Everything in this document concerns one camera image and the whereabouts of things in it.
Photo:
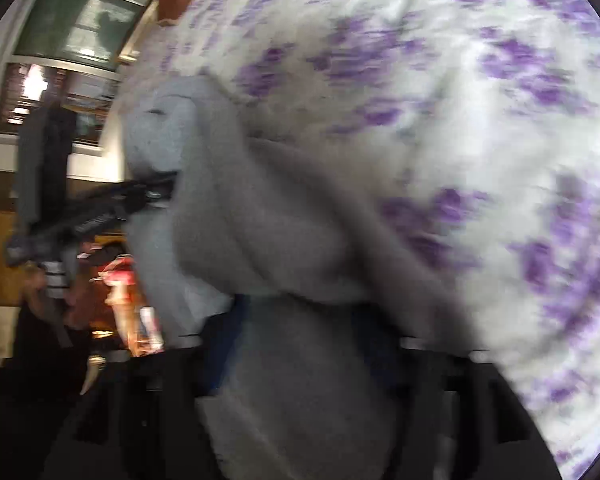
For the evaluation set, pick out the grey hanging garment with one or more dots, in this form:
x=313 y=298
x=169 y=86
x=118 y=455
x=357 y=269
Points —
x=45 y=160

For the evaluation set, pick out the red and white clutter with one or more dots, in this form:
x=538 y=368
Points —
x=130 y=300

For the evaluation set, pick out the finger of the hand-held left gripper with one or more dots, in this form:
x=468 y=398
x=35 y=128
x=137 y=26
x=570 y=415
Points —
x=157 y=191

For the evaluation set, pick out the person's left forearm striped sleeve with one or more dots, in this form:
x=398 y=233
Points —
x=55 y=280

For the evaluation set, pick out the white purple floral bed sheet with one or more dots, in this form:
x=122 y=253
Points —
x=430 y=110

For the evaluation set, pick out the dark cloth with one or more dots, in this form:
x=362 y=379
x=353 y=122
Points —
x=35 y=410

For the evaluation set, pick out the grey pants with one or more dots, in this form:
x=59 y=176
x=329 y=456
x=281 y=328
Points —
x=290 y=260

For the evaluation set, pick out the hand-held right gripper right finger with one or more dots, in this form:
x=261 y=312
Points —
x=386 y=360

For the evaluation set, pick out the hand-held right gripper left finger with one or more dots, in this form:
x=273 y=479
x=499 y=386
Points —
x=215 y=355

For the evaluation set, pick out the glass window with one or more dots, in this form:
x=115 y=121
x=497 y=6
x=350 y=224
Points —
x=80 y=25

